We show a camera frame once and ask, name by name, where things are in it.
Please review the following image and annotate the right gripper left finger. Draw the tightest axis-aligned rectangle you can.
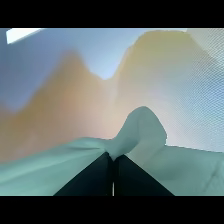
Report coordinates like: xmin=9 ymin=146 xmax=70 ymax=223
xmin=53 ymin=151 xmax=114 ymax=197

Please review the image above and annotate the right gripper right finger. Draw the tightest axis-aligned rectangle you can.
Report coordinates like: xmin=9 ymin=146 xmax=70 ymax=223
xmin=113 ymin=154 xmax=175 ymax=197

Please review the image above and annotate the pale green garment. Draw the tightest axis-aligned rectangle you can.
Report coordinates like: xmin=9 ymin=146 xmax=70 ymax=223
xmin=0 ymin=105 xmax=224 ymax=197

